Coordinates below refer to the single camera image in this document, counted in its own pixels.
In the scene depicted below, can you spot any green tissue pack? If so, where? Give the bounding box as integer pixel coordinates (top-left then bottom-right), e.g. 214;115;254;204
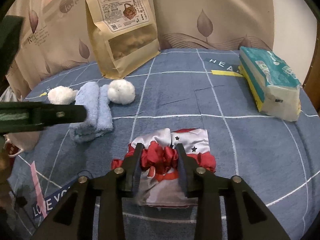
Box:
239;46;301;122

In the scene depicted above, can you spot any blue checked tablecloth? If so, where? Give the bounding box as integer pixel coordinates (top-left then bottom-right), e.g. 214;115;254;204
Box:
8;49;319;239

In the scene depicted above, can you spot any light blue towel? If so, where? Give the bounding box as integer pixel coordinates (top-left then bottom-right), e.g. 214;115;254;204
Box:
69;81;113;143

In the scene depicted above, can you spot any pink ceramic mug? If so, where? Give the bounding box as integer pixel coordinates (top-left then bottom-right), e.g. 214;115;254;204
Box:
4;131;41;158

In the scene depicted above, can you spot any white fluffy ball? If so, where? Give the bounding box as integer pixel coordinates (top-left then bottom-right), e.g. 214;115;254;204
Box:
107;79;136;105

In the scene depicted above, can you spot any brown kraft snack bag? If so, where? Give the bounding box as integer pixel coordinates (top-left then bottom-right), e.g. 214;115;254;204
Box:
85;0;159;80

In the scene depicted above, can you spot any beige leaf print curtain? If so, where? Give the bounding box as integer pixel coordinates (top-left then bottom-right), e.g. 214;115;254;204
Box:
6;0;274;98

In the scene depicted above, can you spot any white yellow rolled sock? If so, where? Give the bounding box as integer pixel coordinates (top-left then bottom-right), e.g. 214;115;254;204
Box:
47;86;78;105

